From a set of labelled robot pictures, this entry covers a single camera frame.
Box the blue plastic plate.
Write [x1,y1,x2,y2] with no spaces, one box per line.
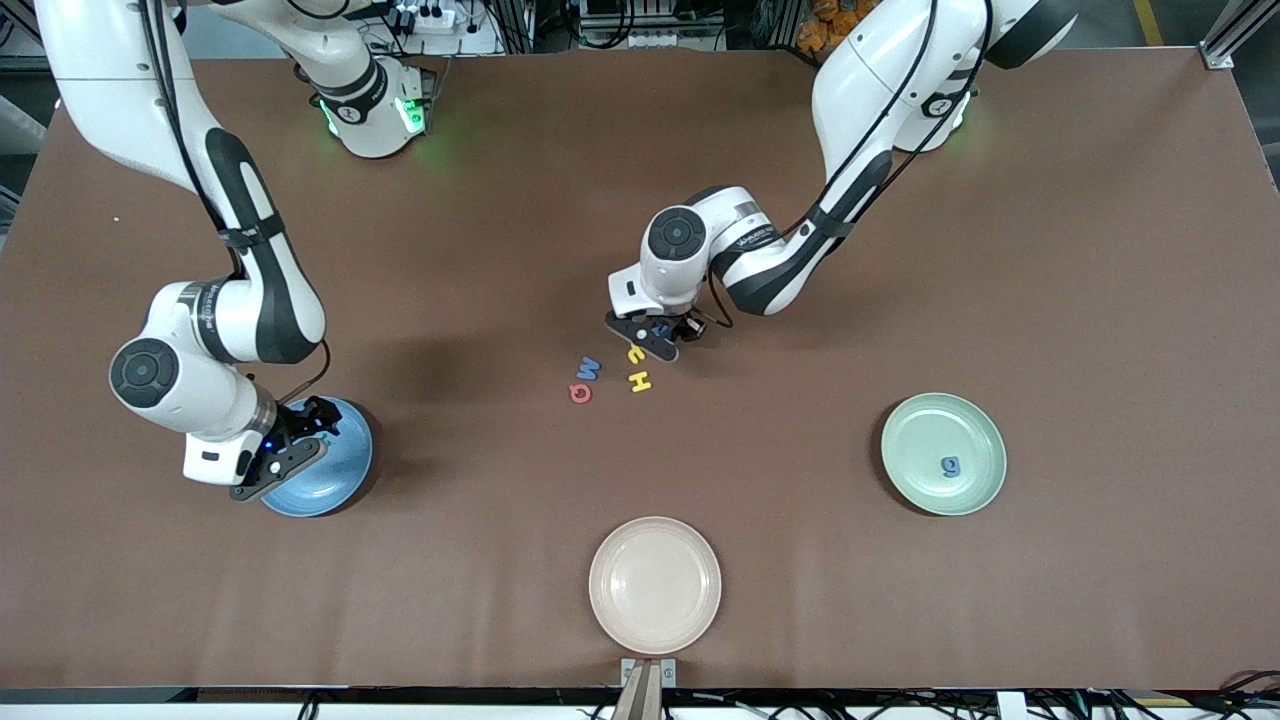
[258,396,374,518]

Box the beige plastic plate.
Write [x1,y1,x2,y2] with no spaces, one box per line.
[588,516,723,656]

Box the green plastic plate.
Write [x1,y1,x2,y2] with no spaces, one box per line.
[880,392,1008,517]

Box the grey metal equipment rack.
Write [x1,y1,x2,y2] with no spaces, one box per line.
[575,0,701,51]

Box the white power strip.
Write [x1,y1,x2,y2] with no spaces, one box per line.
[392,3,471,37]

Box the orange packaged goods pile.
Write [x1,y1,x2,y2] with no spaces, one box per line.
[797,0,881,51]

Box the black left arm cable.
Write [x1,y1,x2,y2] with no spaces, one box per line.
[700,0,1001,331]

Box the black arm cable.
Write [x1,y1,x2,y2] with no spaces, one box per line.
[700,0,1001,331]
[135,0,333,406]

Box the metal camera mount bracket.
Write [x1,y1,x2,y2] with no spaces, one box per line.
[610,657,679,720]

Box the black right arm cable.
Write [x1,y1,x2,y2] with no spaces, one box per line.
[135,0,333,406]

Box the aluminium frame post with bracket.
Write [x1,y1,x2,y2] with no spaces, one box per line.
[1200,0,1280,71]
[0,0,46,71]

